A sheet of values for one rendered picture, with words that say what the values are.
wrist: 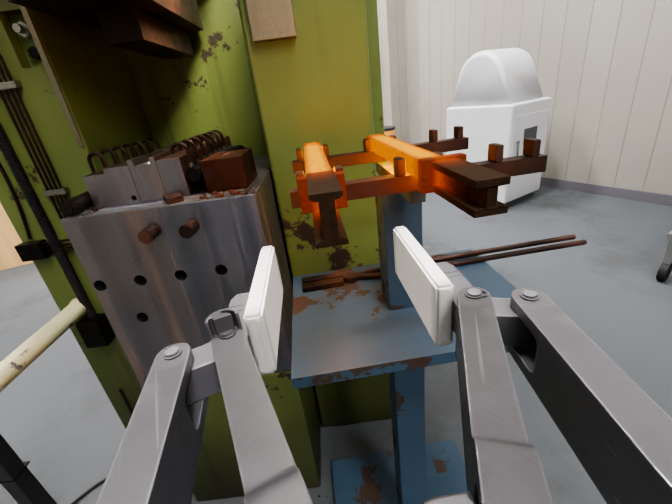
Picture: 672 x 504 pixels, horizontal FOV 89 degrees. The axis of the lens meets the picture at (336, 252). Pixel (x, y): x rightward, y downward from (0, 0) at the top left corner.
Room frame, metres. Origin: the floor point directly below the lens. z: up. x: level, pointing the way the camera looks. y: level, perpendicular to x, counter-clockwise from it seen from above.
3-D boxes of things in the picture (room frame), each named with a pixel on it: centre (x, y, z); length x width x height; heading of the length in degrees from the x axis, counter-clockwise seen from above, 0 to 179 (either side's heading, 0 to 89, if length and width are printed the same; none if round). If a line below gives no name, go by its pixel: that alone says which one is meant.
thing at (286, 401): (0.93, 0.33, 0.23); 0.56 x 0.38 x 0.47; 179
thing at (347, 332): (0.52, -0.11, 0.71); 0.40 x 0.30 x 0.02; 93
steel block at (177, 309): (0.93, 0.33, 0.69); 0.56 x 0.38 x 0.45; 179
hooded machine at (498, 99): (3.10, -1.54, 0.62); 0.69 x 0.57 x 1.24; 26
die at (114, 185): (0.92, 0.38, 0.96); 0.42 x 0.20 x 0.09; 179
